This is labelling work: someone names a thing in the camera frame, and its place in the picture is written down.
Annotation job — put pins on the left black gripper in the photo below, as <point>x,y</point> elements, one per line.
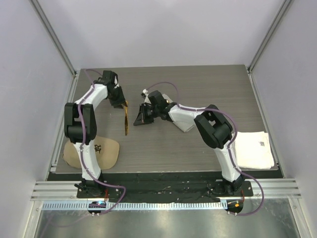
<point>121,100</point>

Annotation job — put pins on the grey cloth napkin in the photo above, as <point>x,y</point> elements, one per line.
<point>183,119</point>

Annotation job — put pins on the right aluminium frame post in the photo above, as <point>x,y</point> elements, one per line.
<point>282,11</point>

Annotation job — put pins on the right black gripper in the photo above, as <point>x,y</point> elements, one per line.
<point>141,119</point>

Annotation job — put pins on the left aluminium frame post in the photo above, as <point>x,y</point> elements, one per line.
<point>52,34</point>

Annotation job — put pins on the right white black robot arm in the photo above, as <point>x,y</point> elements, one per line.
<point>214,129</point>

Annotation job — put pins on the aluminium frame post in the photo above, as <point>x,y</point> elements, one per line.
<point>52,34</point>
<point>282,11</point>

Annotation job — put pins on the white folded towel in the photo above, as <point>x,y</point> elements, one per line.
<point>253,151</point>

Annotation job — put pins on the beige cap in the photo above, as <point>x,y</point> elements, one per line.
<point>106,150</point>

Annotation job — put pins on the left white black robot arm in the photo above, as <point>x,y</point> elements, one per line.
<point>81,128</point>

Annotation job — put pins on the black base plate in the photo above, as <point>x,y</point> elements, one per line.
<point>121,179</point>

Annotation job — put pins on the white slotted cable duct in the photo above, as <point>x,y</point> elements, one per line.
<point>99,205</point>

